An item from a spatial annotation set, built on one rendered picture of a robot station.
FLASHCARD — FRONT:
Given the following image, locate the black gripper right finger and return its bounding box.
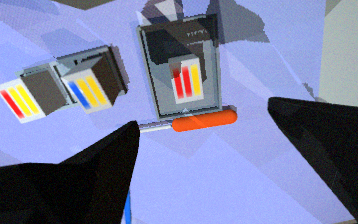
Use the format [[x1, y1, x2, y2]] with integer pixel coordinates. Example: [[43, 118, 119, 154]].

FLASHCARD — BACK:
[[267, 96, 358, 222]]

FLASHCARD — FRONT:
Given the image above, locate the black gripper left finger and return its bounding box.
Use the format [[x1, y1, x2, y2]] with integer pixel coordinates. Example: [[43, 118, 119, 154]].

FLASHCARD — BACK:
[[0, 120, 140, 224]]

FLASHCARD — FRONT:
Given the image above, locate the orange-handled screwdriver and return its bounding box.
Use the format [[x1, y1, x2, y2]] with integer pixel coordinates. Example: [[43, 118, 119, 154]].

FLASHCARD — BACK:
[[140, 109, 238, 133]]

